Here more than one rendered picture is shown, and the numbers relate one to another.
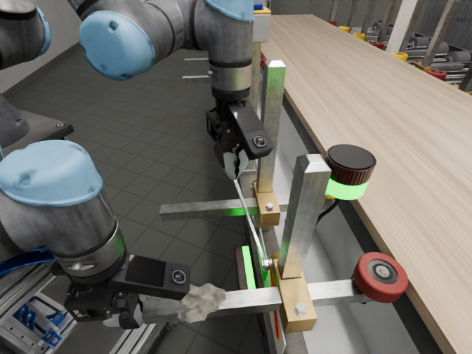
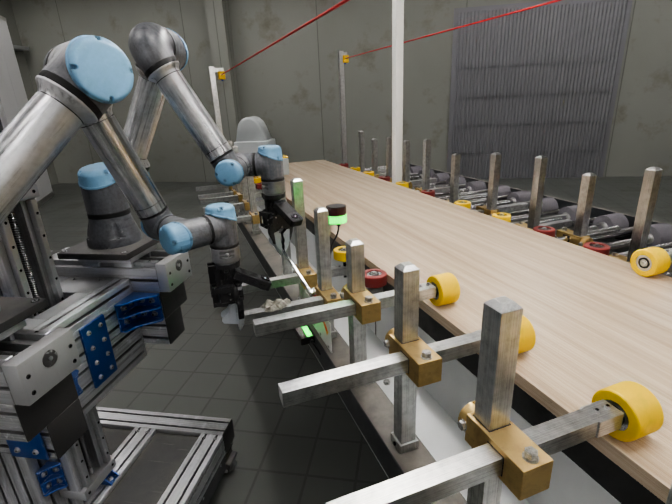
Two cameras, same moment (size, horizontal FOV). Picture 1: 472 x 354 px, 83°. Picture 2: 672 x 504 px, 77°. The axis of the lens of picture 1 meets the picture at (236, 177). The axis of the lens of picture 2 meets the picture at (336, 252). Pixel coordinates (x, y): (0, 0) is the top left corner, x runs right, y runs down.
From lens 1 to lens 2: 92 cm
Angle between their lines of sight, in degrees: 23
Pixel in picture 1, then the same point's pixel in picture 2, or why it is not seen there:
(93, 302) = (226, 287)
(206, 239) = (249, 391)
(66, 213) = (230, 224)
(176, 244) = (215, 403)
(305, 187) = (319, 220)
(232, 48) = (274, 172)
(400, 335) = not seen: hidden behind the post
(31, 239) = (219, 233)
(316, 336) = not seen: hidden behind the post
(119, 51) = (234, 173)
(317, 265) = not seen: hidden behind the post
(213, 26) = (264, 163)
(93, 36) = (223, 168)
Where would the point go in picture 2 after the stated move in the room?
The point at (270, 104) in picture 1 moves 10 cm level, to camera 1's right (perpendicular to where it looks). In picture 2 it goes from (297, 202) to (325, 199)
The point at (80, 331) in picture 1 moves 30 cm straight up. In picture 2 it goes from (135, 470) to (116, 401)
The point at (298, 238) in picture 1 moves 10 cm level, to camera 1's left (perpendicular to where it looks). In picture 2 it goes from (323, 254) to (290, 258)
